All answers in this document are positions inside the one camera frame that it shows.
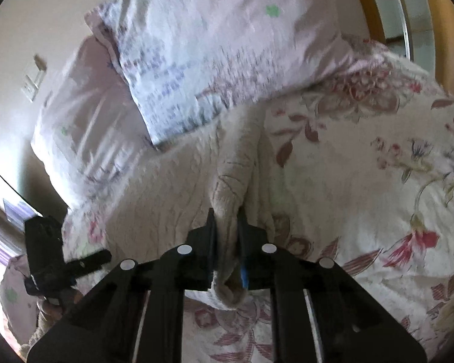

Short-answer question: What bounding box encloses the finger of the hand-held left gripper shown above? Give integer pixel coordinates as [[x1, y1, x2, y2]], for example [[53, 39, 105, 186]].
[[64, 250, 113, 277]]

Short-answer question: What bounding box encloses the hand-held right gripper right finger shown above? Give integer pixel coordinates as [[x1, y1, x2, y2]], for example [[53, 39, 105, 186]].
[[236, 207, 428, 363]]

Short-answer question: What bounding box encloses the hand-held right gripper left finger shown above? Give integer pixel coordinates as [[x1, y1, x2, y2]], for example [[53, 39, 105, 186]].
[[26, 208, 219, 363]]

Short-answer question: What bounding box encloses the cream cable-knit sweater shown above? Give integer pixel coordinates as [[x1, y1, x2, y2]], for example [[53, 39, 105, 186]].
[[61, 105, 278, 311]]

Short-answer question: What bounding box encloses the person's left hand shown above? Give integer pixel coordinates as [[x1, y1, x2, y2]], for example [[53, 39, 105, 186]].
[[38, 294, 76, 322]]

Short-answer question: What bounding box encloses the floral bedsheet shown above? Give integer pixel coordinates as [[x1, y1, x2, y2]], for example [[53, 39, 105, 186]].
[[61, 33, 454, 363]]

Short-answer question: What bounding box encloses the pink floral pillow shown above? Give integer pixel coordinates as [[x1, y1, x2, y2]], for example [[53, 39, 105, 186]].
[[29, 35, 156, 207]]

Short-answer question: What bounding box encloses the blue print pillow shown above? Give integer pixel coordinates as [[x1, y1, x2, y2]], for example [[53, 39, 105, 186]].
[[84, 0, 366, 147]]

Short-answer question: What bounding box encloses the wooden headboard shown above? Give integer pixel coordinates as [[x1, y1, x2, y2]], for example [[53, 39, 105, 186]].
[[347, 0, 454, 103]]

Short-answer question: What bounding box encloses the white wall switch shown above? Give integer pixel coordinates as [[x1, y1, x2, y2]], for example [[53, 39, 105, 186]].
[[21, 73, 46, 102]]

